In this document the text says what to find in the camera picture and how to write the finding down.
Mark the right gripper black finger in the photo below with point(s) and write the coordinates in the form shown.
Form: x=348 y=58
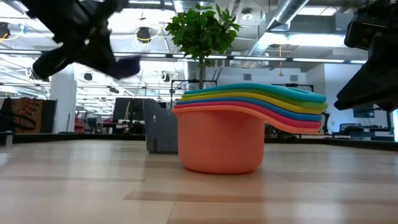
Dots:
x=373 y=90

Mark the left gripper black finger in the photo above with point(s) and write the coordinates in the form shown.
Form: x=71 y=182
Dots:
x=104 y=63

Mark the purple measuring cup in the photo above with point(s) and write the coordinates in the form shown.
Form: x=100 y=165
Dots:
x=127 y=67

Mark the teal measuring cup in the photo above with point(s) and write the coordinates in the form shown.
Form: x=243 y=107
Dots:
x=280 y=90

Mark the yellow measuring cup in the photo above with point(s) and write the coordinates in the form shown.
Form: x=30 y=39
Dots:
x=280 y=102

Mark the orange measuring cup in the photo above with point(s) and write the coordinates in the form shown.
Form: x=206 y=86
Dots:
x=217 y=143

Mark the black background robot arm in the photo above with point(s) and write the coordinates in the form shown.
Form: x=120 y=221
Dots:
x=325 y=123

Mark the blue desk with equipment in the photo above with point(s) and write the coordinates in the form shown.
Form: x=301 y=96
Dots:
x=360 y=129

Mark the black desk monitor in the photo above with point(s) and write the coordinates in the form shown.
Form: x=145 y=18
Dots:
x=121 y=109
x=138 y=109

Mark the black panel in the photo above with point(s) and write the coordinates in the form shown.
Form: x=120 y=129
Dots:
x=49 y=115

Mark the green leafy potted tree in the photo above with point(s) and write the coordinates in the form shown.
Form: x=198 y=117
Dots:
x=202 y=31

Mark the dark wall monitor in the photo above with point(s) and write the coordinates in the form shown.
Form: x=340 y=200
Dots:
x=363 y=114

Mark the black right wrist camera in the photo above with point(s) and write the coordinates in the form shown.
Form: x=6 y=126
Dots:
x=360 y=31

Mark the black ceiling dome camera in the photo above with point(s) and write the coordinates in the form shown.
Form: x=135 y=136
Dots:
x=144 y=35

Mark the patterned orange wall hanging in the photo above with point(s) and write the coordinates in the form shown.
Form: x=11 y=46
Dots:
x=26 y=113

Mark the silver ceiling air duct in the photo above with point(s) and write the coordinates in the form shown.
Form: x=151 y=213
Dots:
x=286 y=12

